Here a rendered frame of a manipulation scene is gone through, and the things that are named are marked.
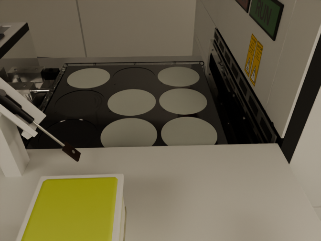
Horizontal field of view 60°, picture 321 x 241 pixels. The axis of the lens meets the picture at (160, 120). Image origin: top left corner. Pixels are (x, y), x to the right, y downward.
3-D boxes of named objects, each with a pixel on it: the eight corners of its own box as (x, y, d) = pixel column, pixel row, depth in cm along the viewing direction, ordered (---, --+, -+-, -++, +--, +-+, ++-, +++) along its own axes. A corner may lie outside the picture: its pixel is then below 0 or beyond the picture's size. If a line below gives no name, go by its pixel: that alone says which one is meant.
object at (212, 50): (211, 70, 81) (216, 38, 75) (260, 193, 46) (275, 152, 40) (206, 70, 81) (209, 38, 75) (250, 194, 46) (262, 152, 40)
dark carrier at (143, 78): (200, 65, 73) (200, 63, 73) (232, 159, 46) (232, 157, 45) (68, 68, 72) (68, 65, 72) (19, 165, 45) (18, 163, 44)
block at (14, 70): (47, 75, 71) (44, 65, 70) (43, 82, 69) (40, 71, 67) (16, 76, 71) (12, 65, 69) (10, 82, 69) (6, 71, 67)
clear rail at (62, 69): (69, 67, 74) (68, 61, 73) (16, 175, 44) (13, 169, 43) (64, 67, 74) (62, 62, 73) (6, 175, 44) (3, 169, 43)
